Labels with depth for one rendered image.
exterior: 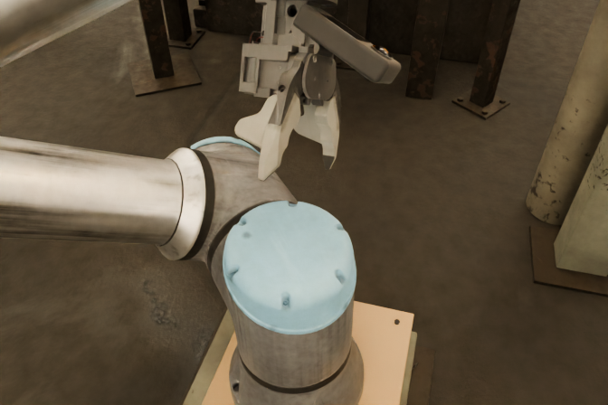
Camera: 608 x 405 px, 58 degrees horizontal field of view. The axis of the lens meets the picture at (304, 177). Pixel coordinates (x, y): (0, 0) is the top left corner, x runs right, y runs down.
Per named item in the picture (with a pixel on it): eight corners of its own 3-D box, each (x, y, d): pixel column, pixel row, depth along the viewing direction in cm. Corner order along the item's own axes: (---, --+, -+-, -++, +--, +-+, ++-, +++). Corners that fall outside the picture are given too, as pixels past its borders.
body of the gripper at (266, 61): (273, 99, 66) (282, -4, 64) (337, 107, 62) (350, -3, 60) (236, 98, 59) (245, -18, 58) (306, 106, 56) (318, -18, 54)
